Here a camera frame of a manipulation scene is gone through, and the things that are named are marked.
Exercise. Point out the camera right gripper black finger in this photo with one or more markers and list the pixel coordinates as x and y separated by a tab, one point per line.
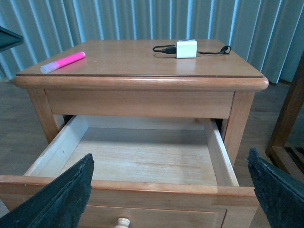
9	39
60	204
280	196

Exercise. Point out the pink marker with clear cap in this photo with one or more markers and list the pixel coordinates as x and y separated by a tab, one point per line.
45	69

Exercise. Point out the wooden drawer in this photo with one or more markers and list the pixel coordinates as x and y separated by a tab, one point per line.
156	172

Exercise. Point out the light wooden drawer knob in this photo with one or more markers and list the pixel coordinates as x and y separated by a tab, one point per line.
122	223

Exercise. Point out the wooden nightstand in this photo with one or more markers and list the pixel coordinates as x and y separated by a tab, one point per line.
126	78

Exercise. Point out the pale green pleated curtain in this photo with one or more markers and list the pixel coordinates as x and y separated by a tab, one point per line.
269	34

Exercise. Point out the white power adapter block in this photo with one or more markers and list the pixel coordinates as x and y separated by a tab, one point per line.
186	49

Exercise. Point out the dark wooden furniture frame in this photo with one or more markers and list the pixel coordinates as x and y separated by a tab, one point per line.
284	157

